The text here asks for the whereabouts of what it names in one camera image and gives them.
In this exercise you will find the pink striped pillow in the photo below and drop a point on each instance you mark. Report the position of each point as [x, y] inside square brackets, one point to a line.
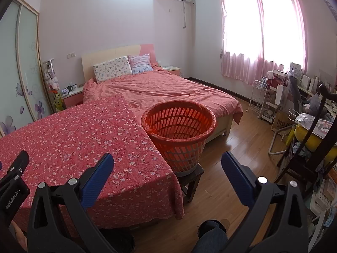
[140, 64]

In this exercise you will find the grey clothing pile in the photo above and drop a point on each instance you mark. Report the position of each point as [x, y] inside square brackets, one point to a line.
[316, 105]

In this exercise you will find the plush toy holder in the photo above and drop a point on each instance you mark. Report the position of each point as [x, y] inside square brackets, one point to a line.
[51, 77]

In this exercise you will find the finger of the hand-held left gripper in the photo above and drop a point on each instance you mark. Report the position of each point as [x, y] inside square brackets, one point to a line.
[19, 163]

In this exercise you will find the red paper bag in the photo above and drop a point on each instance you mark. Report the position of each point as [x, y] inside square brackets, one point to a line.
[279, 80]

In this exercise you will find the red floral tablecloth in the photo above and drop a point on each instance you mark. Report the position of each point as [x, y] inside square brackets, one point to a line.
[79, 142]

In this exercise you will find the pink curtain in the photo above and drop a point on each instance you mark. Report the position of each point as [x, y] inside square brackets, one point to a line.
[263, 31]

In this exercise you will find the person's left hand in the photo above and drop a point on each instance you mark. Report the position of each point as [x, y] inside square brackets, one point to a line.
[18, 237]

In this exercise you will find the yellow plastic tub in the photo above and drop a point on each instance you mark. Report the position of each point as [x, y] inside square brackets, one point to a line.
[321, 142]

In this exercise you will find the pink nightstand with mugs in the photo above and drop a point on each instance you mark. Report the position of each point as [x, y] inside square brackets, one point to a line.
[72, 98]

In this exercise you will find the floral print pillow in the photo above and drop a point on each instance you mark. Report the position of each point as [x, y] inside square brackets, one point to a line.
[112, 69]

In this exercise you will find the green yellow plush toy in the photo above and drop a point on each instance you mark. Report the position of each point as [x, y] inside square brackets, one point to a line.
[58, 101]

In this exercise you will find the air conditioner pipe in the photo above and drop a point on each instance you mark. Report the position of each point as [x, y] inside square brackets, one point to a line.
[184, 15]

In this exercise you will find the pink bed with quilt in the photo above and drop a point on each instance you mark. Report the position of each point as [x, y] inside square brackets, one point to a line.
[171, 89]

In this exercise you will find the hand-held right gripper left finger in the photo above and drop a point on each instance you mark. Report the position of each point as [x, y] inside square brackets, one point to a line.
[98, 179]

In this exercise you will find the person's right leg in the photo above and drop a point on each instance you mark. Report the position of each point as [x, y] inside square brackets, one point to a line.
[210, 238]

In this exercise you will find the cream pink bed headboard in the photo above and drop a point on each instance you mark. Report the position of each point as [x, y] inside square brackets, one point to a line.
[110, 54]

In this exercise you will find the orange plastic laundry basket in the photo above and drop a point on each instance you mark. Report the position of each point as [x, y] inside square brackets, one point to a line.
[179, 137]

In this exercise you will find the brown paper bag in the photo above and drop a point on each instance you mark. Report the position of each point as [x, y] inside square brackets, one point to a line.
[281, 122]

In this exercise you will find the cream bed base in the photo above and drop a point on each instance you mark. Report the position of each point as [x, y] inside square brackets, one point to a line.
[221, 126]

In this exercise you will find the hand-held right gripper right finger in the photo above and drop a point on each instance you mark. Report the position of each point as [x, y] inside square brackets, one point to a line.
[237, 179]

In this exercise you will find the wall socket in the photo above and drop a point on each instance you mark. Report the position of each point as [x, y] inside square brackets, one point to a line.
[71, 55]

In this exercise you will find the dark wooden stool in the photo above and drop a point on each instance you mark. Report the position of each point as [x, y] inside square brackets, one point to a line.
[192, 179]

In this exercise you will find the dark wooden chair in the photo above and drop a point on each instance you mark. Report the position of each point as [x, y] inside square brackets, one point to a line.
[308, 142]

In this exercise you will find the white paper bag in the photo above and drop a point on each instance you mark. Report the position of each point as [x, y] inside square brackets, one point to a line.
[281, 96]

